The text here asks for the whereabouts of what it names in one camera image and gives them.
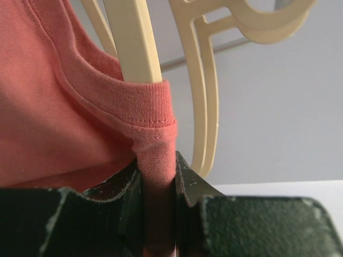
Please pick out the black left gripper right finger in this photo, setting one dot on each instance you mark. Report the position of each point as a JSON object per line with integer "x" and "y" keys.
{"x": 209, "y": 223}

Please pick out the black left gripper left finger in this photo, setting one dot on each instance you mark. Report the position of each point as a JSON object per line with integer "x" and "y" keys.
{"x": 103, "y": 221}

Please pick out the pink t shirt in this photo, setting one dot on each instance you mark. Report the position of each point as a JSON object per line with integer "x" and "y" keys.
{"x": 68, "y": 118}

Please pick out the beige front hanger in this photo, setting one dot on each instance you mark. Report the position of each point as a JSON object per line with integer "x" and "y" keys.
{"x": 126, "y": 33}

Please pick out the beige hanger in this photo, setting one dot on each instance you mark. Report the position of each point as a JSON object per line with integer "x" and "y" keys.
{"x": 196, "y": 22}
{"x": 126, "y": 33}

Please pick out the beige middle hanger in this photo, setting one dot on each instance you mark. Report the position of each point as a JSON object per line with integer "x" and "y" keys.
{"x": 196, "y": 22}

